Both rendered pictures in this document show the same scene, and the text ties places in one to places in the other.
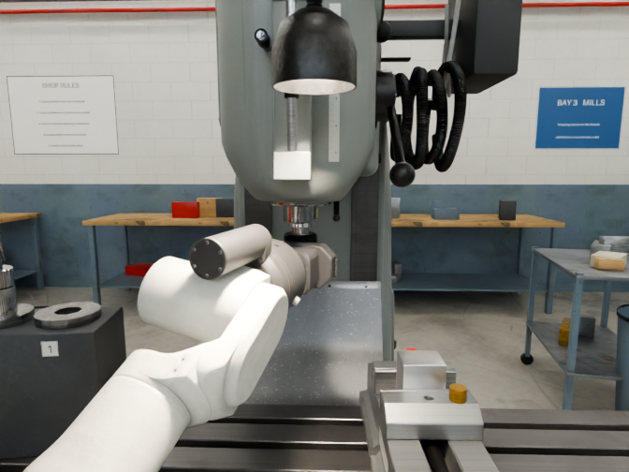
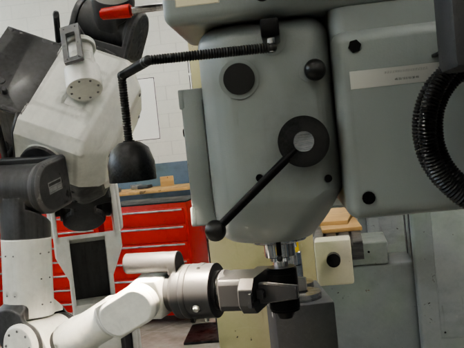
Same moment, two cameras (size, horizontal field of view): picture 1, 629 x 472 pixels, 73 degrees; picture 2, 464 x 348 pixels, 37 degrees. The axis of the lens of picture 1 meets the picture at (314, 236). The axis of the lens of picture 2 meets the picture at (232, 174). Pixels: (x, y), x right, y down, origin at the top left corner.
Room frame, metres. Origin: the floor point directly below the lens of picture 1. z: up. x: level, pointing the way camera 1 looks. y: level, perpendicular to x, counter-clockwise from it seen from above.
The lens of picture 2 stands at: (0.59, -1.06, 1.47)
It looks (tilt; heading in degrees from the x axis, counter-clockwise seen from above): 3 degrees down; 93
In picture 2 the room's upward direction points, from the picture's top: 6 degrees counter-clockwise
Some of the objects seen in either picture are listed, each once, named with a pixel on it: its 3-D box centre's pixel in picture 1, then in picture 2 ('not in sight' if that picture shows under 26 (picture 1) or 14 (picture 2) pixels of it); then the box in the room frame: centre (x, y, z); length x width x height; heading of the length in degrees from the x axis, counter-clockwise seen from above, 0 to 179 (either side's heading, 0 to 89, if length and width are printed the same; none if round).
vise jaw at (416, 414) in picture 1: (429, 413); not in sight; (0.53, -0.15, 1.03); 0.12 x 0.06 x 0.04; 89
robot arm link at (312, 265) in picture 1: (276, 273); (228, 291); (0.51, 0.05, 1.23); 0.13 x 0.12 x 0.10; 73
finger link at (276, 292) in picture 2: not in sight; (277, 293); (0.58, -0.01, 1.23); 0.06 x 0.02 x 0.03; 163
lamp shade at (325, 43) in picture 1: (314, 49); (130, 160); (0.38, 0.00, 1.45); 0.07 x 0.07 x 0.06
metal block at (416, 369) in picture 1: (419, 376); not in sight; (0.59, -0.15, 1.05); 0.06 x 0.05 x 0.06; 89
